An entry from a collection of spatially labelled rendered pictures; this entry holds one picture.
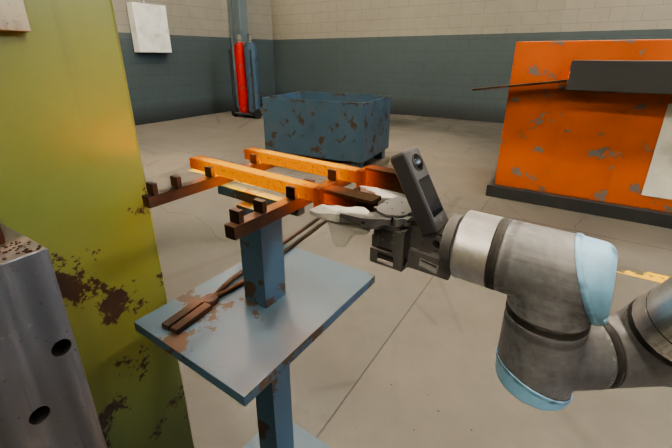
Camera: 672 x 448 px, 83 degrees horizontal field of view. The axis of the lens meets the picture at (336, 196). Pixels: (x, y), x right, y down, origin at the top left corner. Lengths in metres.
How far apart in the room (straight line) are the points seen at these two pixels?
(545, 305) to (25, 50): 0.82
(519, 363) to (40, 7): 0.86
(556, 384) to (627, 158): 2.99
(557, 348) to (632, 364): 0.10
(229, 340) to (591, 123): 3.06
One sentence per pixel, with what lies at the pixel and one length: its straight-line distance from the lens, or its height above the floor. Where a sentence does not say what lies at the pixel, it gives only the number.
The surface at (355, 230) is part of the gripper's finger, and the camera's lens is 0.54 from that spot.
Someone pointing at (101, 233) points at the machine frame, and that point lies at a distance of 0.88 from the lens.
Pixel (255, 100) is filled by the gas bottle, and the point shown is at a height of 0.34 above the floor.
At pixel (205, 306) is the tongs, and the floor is 0.69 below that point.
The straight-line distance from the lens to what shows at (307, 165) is 0.77.
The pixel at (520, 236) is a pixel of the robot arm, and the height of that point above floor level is 0.96.
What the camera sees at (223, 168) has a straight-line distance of 0.76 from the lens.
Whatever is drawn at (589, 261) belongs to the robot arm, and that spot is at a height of 0.95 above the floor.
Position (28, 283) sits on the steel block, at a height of 0.88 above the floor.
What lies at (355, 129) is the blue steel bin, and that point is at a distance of 3.83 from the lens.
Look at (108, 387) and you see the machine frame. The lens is 1.05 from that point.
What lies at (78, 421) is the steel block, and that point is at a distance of 0.77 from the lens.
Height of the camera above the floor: 1.15
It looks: 20 degrees down
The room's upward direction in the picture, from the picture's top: straight up
